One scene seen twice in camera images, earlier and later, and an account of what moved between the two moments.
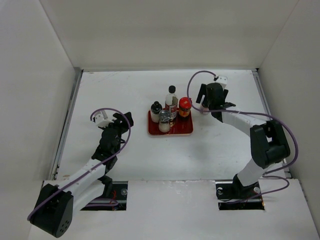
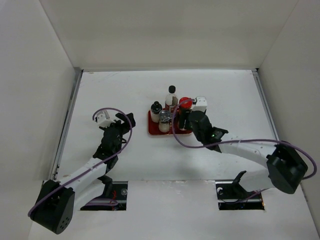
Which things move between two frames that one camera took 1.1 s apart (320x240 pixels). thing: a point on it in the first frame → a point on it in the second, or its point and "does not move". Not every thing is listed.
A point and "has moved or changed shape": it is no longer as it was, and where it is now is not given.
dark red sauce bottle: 171,103 does not move
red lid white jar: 185,105 does not move
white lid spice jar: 203,108 has moved or changed shape
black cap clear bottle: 155,109 does not move
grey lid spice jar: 164,117 does not move
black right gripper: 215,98 → 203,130
